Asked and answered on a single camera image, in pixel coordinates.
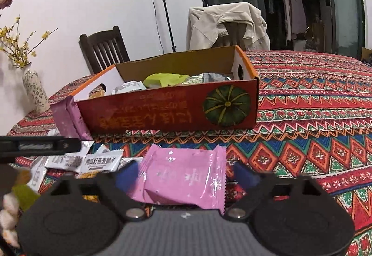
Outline beige jacket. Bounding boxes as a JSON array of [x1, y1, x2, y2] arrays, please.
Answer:
[[186, 3, 271, 51]]

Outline yellow flower branches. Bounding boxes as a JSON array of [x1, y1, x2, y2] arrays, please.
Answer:
[[0, 15, 59, 69]]

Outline black light stand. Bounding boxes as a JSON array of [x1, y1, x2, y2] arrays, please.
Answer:
[[153, 0, 177, 53]]

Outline brown cardboard boxes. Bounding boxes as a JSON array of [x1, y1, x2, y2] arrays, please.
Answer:
[[361, 47, 372, 66]]

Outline hanging pale pink garment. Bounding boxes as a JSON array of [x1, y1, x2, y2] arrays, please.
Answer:
[[283, 0, 308, 40]]

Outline floral patterned ceramic vase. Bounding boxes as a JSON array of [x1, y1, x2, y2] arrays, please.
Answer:
[[22, 63, 50, 113]]

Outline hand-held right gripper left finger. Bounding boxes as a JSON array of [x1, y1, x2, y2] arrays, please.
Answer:
[[43, 161, 146, 223]]

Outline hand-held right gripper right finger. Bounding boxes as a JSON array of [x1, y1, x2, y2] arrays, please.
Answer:
[[225, 161, 324, 223]]

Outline pink snack packet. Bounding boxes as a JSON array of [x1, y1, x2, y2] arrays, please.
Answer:
[[128, 144, 227, 216], [50, 97, 93, 142]]

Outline wooden chair under jacket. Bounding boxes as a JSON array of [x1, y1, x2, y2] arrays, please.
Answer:
[[212, 22, 247, 49]]

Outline red orange cardboard box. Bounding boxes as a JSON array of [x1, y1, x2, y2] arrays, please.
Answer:
[[71, 45, 260, 134]]

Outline black light cable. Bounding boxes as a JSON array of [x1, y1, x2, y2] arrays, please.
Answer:
[[139, 0, 166, 54]]

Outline silver white snack packet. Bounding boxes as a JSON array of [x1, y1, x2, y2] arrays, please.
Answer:
[[184, 72, 233, 85], [112, 80, 147, 95]]

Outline light green snack packet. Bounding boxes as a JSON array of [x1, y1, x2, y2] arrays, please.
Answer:
[[142, 72, 191, 88]]

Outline orange snack packet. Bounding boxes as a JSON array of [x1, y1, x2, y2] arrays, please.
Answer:
[[13, 169, 32, 187]]

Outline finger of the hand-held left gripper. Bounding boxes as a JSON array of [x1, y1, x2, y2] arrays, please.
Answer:
[[0, 135, 82, 155]]

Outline person's left hand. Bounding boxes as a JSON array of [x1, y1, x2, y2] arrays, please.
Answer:
[[0, 193, 20, 248]]

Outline dark wooden chair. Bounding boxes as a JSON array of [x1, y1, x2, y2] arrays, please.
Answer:
[[79, 26, 130, 74]]

